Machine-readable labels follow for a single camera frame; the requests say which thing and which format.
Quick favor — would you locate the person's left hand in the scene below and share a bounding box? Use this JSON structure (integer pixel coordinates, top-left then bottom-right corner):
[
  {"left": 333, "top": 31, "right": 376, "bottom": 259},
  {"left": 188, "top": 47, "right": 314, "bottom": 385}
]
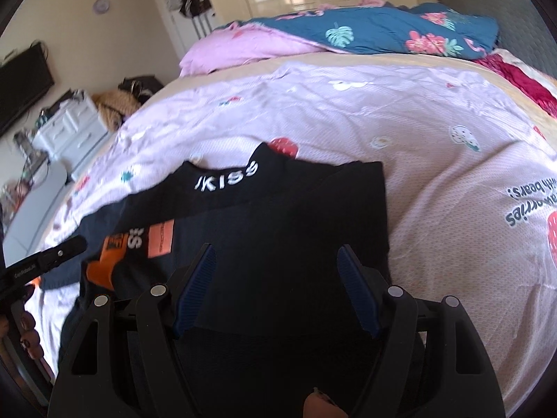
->
[{"left": 15, "top": 285, "right": 44, "bottom": 360}]

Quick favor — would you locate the person's right hand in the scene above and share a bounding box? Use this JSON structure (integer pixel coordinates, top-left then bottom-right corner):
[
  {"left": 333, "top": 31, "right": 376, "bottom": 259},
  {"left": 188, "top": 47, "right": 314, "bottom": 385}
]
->
[{"left": 302, "top": 391, "right": 346, "bottom": 418}]

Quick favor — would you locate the white door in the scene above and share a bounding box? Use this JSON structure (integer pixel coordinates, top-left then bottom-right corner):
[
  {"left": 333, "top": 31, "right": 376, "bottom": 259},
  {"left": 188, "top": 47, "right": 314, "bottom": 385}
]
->
[{"left": 150, "top": 0, "right": 218, "bottom": 64}]

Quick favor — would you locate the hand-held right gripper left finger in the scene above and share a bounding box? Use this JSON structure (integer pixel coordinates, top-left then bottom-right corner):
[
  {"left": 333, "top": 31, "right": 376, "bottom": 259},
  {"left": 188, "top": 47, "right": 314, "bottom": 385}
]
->
[{"left": 48, "top": 244, "right": 218, "bottom": 418}]

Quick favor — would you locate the white drawer chest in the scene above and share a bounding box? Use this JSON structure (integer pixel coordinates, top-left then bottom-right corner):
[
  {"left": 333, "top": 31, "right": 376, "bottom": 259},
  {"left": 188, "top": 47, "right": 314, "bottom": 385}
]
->
[{"left": 32, "top": 93, "right": 111, "bottom": 170}]

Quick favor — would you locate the beige bed mattress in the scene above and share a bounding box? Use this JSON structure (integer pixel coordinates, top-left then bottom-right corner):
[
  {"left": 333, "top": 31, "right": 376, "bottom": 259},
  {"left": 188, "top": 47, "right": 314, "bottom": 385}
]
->
[{"left": 56, "top": 50, "right": 557, "bottom": 140}]

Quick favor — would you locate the grey headboard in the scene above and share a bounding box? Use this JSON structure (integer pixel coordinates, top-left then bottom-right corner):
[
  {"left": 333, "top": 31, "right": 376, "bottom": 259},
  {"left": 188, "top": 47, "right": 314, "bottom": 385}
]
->
[{"left": 436, "top": 0, "right": 557, "bottom": 66}]

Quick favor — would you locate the pink printed bed sheet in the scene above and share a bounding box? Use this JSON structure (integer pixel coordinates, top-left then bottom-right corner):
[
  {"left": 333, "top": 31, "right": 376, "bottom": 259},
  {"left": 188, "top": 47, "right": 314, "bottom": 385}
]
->
[{"left": 26, "top": 59, "right": 557, "bottom": 414}]

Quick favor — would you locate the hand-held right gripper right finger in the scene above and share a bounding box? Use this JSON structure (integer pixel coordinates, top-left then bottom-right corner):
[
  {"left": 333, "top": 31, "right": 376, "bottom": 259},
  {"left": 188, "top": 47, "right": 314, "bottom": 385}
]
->
[{"left": 336, "top": 245, "right": 506, "bottom": 418}]

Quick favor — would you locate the red blanket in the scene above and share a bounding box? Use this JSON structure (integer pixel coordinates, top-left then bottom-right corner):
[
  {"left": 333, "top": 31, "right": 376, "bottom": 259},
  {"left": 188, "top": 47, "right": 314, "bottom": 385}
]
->
[{"left": 476, "top": 50, "right": 557, "bottom": 120}]

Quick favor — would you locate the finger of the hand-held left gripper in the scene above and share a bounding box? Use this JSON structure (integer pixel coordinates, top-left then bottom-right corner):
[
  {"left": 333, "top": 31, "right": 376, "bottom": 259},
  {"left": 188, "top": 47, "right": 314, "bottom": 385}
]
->
[{"left": 35, "top": 235, "right": 88, "bottom": 273}]

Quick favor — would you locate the black television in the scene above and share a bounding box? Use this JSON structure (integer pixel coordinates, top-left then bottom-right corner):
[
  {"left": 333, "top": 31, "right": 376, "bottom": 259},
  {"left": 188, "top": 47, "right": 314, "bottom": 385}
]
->
[{"left": 0, "top": 41, "right": 55, "bottom": 136}]

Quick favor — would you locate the black bag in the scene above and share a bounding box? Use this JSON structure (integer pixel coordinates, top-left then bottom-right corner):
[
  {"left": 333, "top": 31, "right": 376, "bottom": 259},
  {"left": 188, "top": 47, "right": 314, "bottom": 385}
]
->
[{"left": 118, "top": 75, "right": 165, "bottom": 101}]

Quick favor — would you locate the black sweater with white lettering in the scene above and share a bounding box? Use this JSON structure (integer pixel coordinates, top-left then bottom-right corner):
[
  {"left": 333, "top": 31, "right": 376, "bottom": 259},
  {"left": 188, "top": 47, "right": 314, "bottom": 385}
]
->
[{"left": 58, "top": 141, "right": 392, "bottom": 418}]

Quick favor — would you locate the pink and teal floral quilt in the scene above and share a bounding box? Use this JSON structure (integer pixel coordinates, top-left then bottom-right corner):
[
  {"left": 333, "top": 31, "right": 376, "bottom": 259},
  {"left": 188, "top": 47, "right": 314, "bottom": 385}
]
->
[{"left": 179, "top": 0, "right": 501, "bottom": 77}]

